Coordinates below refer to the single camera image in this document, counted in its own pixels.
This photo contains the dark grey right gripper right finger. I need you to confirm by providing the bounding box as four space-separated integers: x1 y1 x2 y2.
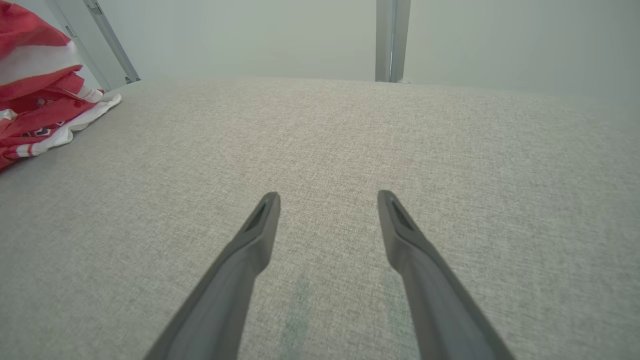
377 190 516 360

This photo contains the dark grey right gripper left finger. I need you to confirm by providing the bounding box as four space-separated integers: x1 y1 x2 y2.
144 192 282 360

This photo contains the red white jersey garment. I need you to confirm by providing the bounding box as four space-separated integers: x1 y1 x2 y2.
0 0 122 173

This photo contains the grey metal frame post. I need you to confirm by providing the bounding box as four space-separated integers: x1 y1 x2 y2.
375 0 412 83

